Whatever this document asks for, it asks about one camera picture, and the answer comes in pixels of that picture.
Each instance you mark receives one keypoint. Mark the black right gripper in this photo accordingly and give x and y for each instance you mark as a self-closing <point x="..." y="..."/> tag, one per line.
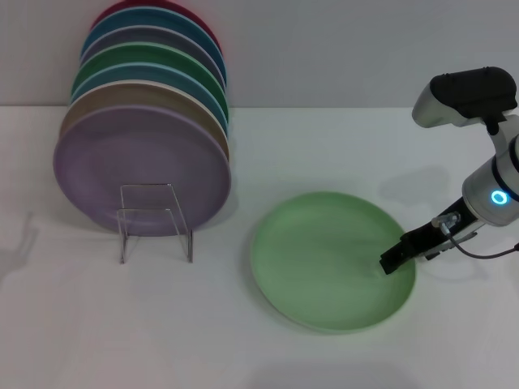
<point x="434" y="239"/>

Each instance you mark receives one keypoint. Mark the light green plate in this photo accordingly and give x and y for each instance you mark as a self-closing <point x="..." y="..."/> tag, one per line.
<point x="320" y="263"/>

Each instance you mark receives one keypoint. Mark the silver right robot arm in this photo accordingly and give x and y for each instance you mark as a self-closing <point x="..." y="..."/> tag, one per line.
<point x="488" y="178"/>

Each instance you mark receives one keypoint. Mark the clear acrylic plate rack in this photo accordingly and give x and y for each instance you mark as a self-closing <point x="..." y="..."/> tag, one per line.
<point x="189" y="247"/>

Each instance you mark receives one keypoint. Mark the purple plate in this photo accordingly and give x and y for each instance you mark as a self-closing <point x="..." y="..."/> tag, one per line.
<point x="121" y="154"/>

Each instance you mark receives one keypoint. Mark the beige plate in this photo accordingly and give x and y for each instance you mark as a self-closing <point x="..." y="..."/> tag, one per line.
<point x="121" y="95"/>

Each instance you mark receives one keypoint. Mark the light blue plate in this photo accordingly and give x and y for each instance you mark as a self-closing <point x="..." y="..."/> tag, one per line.
<point x="134" y="73"/>

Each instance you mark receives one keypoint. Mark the dark green plate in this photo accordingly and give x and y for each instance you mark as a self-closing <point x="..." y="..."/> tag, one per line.
<point x="142" y="54"/>

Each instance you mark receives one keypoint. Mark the grey lavender plate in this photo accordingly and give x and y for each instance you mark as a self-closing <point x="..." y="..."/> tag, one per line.
<point x="154" y="35"/>

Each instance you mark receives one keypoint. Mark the teal blue plate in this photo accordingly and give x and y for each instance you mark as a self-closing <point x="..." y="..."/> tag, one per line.
<point x="162" y="18"/>

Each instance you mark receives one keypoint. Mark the maroon red plate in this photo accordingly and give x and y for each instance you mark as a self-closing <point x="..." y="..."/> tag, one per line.
<point x="108" y="11"/>

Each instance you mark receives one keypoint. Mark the black silver wrist camera housing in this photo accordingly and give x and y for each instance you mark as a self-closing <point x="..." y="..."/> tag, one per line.
<point x="466" y="93"/>

